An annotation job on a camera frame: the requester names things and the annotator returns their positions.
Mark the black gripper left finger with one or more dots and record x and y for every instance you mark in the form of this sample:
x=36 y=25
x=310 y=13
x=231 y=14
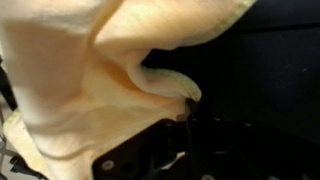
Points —
x=146 y=153

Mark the black desk mat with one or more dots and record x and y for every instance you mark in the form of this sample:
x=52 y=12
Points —
x=266 y=66

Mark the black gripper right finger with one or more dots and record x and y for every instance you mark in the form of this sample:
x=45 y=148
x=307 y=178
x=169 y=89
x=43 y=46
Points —
x=260 y=156

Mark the orange towel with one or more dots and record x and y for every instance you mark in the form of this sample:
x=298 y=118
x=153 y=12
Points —
x=66 y=83

